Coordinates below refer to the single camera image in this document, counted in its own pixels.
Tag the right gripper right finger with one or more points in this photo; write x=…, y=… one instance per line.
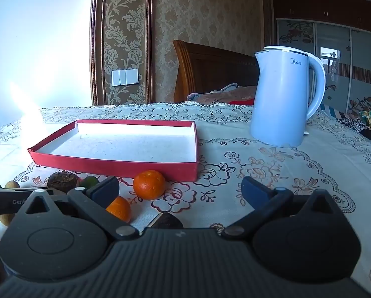
x=267, y=205

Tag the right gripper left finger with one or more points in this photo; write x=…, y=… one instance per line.
x=92, y=203

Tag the tan longan fruit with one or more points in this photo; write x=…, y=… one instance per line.
x=12, y=185
x=6, y=219

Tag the green cucumber chunk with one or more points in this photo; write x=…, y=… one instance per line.
x=89, y=182

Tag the orange mandarin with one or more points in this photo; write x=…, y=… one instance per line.
x=149, y=185
x=120, y=208

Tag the dark sugarcane piece tall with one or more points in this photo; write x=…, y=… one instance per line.
x=63, y=181

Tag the red shallow cardboard tray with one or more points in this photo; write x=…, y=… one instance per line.
x=122, y=148

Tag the floral lace tablecloth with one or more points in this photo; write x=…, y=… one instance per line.
x=332, y=157

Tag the light blue electric kettle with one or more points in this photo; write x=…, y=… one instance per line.
x=290, y=89

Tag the bedding pile on bed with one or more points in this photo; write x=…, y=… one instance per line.
x=230, y=94

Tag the wooden bed headboard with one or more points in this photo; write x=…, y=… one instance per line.
x=204, y=68

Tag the sliding wardrobe doors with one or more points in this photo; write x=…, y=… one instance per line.
x=346, y=56

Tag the white wall switch panel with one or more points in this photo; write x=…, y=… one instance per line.
x=124, y=77

